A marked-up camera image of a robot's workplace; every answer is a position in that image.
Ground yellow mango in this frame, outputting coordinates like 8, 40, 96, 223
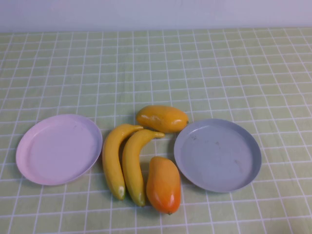
136, 105, 190, 134

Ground yellow plastic banana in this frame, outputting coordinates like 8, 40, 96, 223
121, 129, 166, 207
102, 123, 145, 201

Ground orange mango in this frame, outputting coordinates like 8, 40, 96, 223
146, 156, 182, 215

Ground grey-blue round plate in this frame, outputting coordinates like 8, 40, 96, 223
173, 118, 263, 194

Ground pink round plate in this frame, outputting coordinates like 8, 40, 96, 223
16, 114, 103, 187

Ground green checked tablecloth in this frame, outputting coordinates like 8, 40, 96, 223
0, 27, 312, 234

